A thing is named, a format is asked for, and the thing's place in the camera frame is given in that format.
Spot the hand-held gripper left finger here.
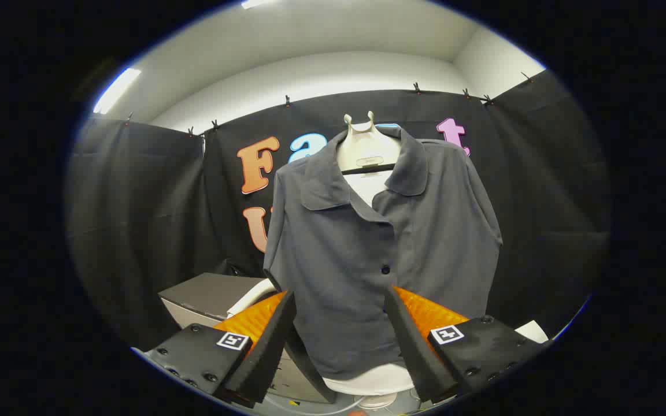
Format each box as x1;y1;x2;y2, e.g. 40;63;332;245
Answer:
145;289;298;408

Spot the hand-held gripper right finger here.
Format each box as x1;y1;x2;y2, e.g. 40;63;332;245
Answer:
383;286;553;403

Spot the grey collared shirt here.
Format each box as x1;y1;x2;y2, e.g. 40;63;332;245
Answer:
262;124;504;380

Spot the grey drawer cabinet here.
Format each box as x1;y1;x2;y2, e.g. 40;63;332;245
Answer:
158;273;336;404

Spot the black backdrop cloth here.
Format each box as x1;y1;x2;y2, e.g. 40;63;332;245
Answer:
66;69;610;352

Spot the row of black clips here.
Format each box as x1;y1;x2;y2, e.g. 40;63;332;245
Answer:
125;72;533;138

